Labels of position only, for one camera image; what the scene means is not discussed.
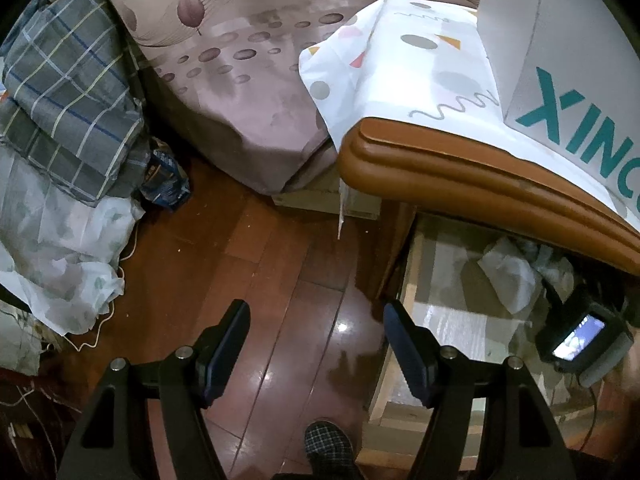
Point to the beige underwear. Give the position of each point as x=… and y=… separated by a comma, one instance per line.
x=555, y=267

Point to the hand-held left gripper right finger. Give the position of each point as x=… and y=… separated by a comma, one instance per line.
x=405, y=355

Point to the grey plaid bedding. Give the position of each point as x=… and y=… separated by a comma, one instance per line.
x=65, y=90

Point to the white crumpled tissue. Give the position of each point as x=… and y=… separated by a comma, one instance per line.
x=510, y=275

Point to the white shoe box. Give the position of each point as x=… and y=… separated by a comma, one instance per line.
x=565, y=20

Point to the brown wooden nightstand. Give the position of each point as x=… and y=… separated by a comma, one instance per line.
x=450, y=170

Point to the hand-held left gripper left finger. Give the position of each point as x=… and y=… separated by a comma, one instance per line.
x=227, y=350

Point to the plaid slipper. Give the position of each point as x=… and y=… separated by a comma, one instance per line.
x=327, y=445

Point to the leaf print bed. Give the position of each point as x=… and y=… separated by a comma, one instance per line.
x=240, y=90

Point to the white crumpled fabric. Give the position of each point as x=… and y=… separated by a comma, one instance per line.
x=60, y=245

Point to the wooden drawer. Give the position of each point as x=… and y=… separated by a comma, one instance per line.
x=450, y=320

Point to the blue package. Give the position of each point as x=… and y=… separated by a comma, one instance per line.
x=165, y=185

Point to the white shape print cloth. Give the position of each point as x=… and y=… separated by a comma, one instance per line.
x=400, y=70

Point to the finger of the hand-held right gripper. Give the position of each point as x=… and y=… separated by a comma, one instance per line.
x=555, y=297

